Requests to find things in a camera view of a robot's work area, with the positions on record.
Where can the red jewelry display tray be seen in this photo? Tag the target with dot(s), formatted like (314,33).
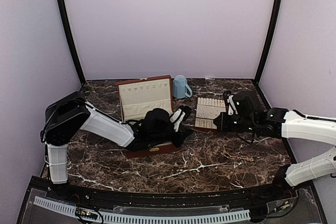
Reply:
(207,110)

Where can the white perforated cable rail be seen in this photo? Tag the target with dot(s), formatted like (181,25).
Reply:
(86,215)

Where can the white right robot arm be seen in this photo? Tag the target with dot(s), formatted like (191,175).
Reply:
(318,131)

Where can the red jewelry box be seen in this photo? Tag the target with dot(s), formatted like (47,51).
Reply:
(137,97)

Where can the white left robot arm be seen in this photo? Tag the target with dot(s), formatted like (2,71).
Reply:
(64,118)

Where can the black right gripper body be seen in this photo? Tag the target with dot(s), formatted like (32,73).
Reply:
(244,124)

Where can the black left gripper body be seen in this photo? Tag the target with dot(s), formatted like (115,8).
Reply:
(156,138)

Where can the light blue faceted mug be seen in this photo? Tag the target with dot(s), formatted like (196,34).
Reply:
(181,89)

